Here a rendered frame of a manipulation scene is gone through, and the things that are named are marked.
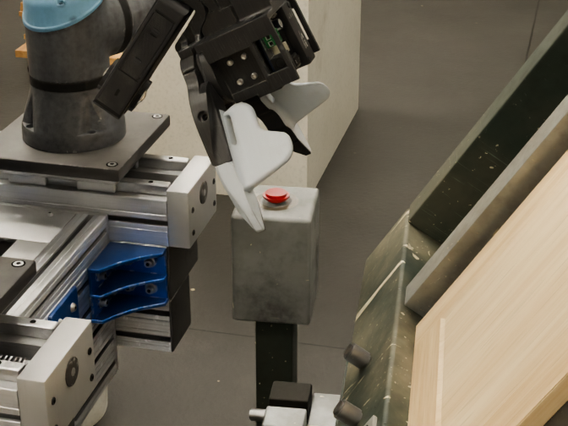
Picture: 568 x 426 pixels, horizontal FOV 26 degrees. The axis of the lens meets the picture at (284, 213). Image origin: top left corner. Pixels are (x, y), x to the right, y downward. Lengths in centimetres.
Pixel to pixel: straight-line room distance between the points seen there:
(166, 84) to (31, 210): 223
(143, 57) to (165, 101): 312
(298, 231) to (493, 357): 56
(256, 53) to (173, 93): 314
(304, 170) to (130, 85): 307
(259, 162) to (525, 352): 47
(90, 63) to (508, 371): 79
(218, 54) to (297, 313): 102
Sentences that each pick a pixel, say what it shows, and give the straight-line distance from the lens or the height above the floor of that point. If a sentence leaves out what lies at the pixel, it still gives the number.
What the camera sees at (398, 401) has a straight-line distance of 146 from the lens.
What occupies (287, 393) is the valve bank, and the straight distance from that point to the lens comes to 171.
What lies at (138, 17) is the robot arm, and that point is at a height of 121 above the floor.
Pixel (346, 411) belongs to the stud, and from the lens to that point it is 148.
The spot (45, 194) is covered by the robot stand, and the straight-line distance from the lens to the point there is 183.
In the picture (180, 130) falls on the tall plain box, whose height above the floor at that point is 22.
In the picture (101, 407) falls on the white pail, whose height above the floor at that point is 3.
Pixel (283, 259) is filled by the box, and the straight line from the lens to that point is 184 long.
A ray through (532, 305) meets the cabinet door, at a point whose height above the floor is 108.
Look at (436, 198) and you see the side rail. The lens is 184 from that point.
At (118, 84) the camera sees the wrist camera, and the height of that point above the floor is 141.
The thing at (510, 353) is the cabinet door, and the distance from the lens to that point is 129.
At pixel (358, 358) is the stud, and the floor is 87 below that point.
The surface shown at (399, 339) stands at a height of 90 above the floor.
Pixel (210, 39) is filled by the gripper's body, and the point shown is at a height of 145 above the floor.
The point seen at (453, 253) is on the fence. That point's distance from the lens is 161.
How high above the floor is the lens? 172
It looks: 26 degrees down
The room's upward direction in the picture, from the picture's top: straight up
